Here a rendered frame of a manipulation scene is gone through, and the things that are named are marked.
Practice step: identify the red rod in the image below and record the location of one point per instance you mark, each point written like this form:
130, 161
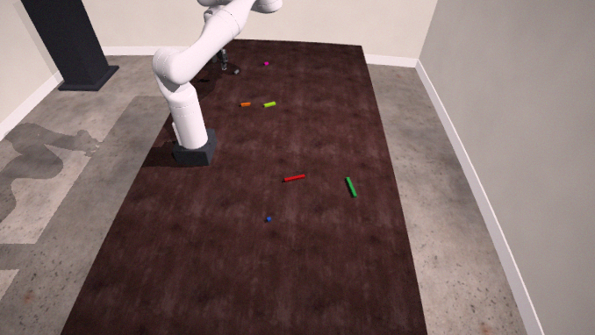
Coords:
293, 178

